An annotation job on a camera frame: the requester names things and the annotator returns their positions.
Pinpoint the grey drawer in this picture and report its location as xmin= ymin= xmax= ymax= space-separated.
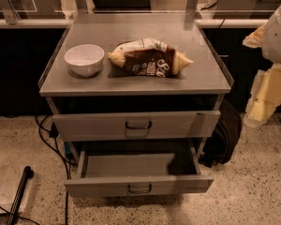
xmin=65 ymin=150 xmax=214 ymax=197
xmin=53 ymin=111 xmax=220 ymax=142

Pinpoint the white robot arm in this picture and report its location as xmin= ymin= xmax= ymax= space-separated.
xmin=243 ymin=5 xmax=281 ymax=128

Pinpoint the grey metal drawer cabinet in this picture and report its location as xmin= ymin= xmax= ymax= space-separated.
xmin=37 ymin=12 xmax=235 ymax=161

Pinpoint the grey top drawer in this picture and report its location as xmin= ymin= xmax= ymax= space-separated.
xmin=53 ymin=111 xmax=220 ymax=142

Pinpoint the black bag on floor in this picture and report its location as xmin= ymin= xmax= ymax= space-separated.
xmin=199 ymin=99 xmax=243 ymax=168

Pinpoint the brown white snack bag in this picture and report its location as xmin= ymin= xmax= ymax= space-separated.
xmin=109 ymin=37 xmax=193 ymax=78

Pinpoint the white ceramic bowl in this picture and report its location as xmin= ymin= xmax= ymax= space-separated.
xmin=64 ymin=44 xmax=105 ymax=77

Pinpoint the black pole on floor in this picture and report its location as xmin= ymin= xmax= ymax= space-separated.
xmin=7 ymin=166 xmax=33 ymax=225

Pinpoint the white paper sheet on floor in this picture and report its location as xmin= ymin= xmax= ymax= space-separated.
xmin=0 ymin=165 xmax=30 ymax=214

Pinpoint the black floor cable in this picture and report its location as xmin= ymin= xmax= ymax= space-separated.
xmin=34 ymin=114 xmax=78 ymax=225

